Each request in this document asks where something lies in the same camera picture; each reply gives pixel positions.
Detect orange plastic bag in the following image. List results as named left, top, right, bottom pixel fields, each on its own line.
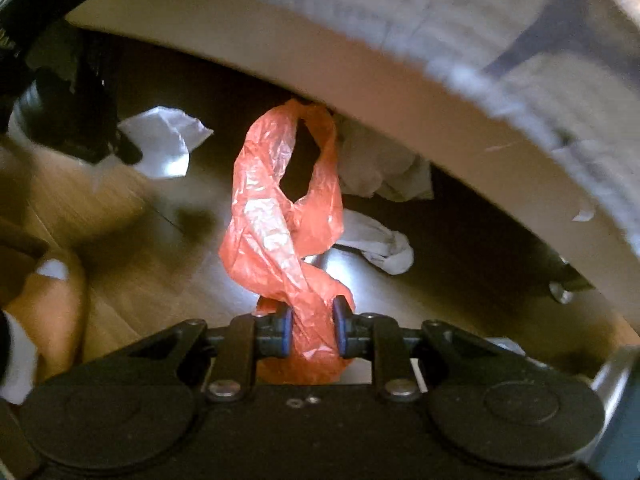
left=218, top=99, right=357, bottom=386

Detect white crumpled tissue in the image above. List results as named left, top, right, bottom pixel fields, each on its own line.
left=335, top=210, right=415, bottom=276

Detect white pants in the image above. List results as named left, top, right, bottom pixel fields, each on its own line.
left=0, top=310, right=39, bottom=406

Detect teal cloth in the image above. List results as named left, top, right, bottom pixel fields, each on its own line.
left=590, top=345, right=640, bottom=480

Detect grey printed blanket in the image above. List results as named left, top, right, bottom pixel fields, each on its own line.
left=97, top=0, right=640, bottom=243

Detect white paper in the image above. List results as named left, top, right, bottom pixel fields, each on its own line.
left=117, top=106, right=215, bottom=180

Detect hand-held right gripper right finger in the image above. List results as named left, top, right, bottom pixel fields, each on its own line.
left=334, top=296, right=501, bottom=402

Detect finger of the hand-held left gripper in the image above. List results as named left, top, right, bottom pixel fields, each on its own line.
left=107, top=127, right=144, bottom=167

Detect person's left foot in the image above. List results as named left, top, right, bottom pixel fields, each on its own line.
left=10, top=247, right=88, bottom=386

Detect bed leg caster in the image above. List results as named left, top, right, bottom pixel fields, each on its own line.
left=547, top=255, right=596, bottom=306

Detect white crumpled plastic bag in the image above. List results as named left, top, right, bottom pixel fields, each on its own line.
left=334, top=115, right=434, bottom=202

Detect beige bed frame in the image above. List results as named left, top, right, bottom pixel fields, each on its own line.
left=65, top=0, right=640, bottom=336

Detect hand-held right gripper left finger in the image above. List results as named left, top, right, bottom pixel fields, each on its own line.
left=127, top=305, right=294, bottom=403

